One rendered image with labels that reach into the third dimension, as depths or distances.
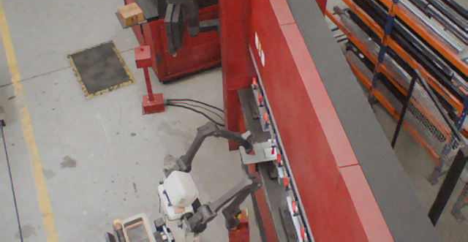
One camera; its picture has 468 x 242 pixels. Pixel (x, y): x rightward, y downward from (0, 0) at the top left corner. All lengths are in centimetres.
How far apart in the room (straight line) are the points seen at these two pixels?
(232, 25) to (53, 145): 250
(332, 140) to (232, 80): 227
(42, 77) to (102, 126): 117
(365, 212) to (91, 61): 488
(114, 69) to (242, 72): 226
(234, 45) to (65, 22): 349
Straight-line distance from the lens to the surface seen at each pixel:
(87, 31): 706
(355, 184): 229
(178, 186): 339
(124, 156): 541
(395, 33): 510
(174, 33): 439
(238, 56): 440
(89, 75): 636
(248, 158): 398
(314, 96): 262
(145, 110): 572
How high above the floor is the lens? 414
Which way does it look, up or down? 46 degrees down
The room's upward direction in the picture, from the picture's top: 1 degrees counter-clockwise
